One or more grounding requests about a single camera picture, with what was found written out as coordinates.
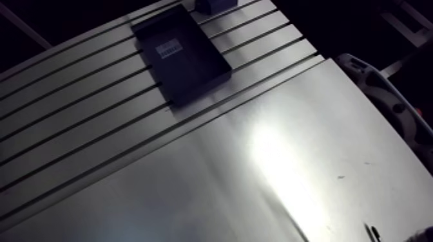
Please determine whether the dark blue-grey housing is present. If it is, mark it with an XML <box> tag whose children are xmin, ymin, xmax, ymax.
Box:
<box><xmin>194</xmin><ymin>0</ymin><xmax>239</xmax><ymax>15</ymax></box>

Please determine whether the dark blue-grey tray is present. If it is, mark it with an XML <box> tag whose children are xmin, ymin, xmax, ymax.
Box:
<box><xmin>130</xmin><ymin>3</ymin><xmax>233</xmax><ymax>107</ymax></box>

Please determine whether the pale holed strip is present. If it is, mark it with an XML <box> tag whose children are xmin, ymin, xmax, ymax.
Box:
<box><xmin>334</xmin><ymin>53</ymin><xmax>433</xmax><ymax>176</ymax></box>

